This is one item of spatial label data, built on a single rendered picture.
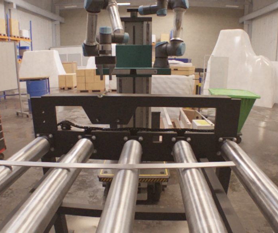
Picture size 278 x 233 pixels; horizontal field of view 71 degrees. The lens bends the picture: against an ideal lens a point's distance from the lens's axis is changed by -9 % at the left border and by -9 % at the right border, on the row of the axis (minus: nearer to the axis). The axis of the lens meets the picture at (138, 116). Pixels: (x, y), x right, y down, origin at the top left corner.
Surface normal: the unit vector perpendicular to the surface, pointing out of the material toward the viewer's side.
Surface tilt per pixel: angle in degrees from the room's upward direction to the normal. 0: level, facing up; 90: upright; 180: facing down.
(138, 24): 90
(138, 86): 90
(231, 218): 0
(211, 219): 3
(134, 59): 90
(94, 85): 90
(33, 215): 31
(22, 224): 25
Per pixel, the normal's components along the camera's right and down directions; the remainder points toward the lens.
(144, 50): -0.01, 0.25
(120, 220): 0.33, -0.91
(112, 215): -0.05, -0.97
